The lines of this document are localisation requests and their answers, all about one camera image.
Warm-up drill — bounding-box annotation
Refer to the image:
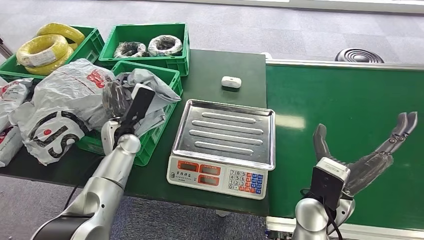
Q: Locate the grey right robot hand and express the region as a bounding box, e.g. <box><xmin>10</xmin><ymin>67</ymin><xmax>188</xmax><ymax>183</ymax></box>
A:
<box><xmin>312</xmin><ymin>111</ymin><xmax>419</xmax><ymax>197</ymax></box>

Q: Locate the green crate with black coils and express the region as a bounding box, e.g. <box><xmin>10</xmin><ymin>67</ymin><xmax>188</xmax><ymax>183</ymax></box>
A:
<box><xmin>98</xmin><ymin>22</ymin><xmax>191</xmax><ymax>77</ymax></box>

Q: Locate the black cable coil plastic-wrapped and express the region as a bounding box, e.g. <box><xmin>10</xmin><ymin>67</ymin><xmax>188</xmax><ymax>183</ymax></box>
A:
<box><xmin>113</xmin><ymin>41</ymin><xmax>148</xmax><ymax>59</ymax></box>
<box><xmin>147</xmin><ymin>34</ymin><xmax>184</xmax><ymax>57</ymax></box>

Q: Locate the grey metal bar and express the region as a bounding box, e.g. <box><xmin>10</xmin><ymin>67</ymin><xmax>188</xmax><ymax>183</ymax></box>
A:
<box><xmin>0</xmin><ymin>36</ymin><xmax>13</xmax><ymax>60</ymax></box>

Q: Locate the dark green table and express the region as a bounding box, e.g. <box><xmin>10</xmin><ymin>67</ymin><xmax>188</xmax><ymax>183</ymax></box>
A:
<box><xmin>0</xmin><ymin>48</ymin><xmax>270</xmax><ymax>218</ymax></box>

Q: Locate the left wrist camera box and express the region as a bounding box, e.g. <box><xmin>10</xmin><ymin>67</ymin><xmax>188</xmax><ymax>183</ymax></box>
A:
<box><xmin>114</xmin><ymin>83</ymin><xmax>157</xmax><ymax>140</ymax></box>

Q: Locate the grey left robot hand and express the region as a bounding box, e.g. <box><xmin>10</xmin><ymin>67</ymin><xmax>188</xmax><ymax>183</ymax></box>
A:
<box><xmin>101</xmin><ymin>81</ymin><xmax>134</xmax><ymax>119</ymax></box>

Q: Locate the black round ribbed disc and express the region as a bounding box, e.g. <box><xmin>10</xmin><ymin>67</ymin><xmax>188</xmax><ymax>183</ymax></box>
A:
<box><xmin>334</xmin><ymin>47</ymin><xmax>385</xmax><ymax>64</ymax></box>

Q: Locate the small white plastic case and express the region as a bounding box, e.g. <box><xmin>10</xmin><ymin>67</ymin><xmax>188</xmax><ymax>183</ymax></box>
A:
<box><xmin>221</xmin><ymin>76</ymin><xmax>242</xmax><ymax>89</ymax></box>

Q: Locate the green crate with yellow coils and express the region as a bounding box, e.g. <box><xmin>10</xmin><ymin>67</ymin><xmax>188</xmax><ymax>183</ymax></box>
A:
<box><xmin>0</xmin><ymin>24</ymin><xmax>106</xmax><ymax>82</ymax></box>

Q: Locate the electronic weighing scale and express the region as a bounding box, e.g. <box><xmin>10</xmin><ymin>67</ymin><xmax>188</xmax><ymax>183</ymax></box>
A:
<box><xmin>166</xmin><ymin>98</ymin><xmax>277</xmax><ymax>201</ymax></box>

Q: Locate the green plastic delivery crate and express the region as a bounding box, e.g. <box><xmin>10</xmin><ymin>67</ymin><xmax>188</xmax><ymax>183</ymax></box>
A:
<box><xmin>76</xmin><ymin>60</ymin><xmax>184</xmax><ymax>167</ymax></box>

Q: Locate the pale grey mailer bag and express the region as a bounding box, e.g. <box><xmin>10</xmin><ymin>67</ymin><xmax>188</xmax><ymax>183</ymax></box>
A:
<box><xmin>114</xmin><ymin>67</ymin><xmax>182</xmax><ymax>138</ymax></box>

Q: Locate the yellow cable coil white label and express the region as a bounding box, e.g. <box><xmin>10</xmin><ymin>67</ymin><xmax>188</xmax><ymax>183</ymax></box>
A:
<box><xmin>15</xmin><ymin>34</ymin><xmax>69</xmax><ymax>67</ymax></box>

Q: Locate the grey mailer bag red print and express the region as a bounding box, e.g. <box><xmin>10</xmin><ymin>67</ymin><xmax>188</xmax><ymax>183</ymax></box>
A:
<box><xmin>8</xmin><ymin>58</ymin><xmax>117</xmax><ymax>167</ymax></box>

